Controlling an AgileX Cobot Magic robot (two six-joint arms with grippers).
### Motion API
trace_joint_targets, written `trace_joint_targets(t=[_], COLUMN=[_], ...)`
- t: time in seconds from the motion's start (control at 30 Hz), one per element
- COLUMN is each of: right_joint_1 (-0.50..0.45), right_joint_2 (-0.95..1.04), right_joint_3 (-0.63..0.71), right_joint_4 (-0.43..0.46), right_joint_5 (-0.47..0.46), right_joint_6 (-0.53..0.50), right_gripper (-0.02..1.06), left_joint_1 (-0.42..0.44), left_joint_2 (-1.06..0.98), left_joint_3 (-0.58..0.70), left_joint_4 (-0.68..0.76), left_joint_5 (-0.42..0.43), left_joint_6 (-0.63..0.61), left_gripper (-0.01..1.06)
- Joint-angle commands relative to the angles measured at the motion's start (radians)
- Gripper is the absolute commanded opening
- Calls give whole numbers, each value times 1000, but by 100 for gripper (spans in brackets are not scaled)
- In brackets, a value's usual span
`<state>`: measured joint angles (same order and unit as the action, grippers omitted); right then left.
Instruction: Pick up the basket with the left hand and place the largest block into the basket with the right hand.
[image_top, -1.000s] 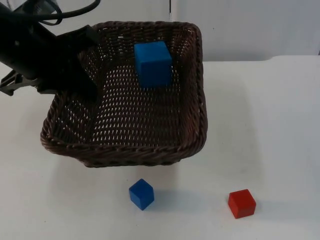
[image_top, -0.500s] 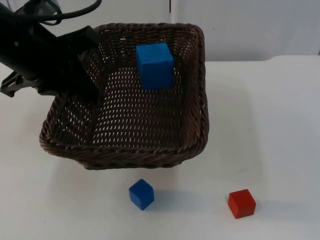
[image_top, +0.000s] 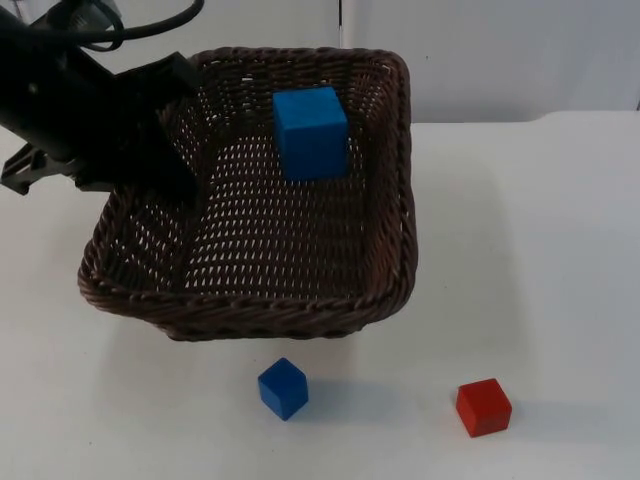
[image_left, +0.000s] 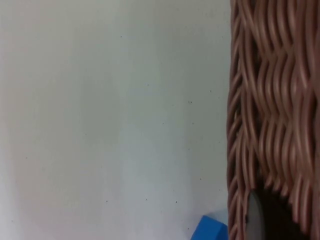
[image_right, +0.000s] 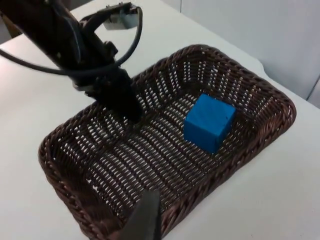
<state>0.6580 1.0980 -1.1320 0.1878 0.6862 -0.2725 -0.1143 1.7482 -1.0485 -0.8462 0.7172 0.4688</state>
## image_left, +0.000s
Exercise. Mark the small blue cube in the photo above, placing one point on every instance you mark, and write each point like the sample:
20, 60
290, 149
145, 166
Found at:
210, 228

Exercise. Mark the dark brown wicker basket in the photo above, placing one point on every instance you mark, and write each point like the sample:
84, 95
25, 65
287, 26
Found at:
275, 100

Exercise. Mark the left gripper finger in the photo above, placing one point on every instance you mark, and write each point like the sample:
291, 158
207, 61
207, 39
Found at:
265, 220

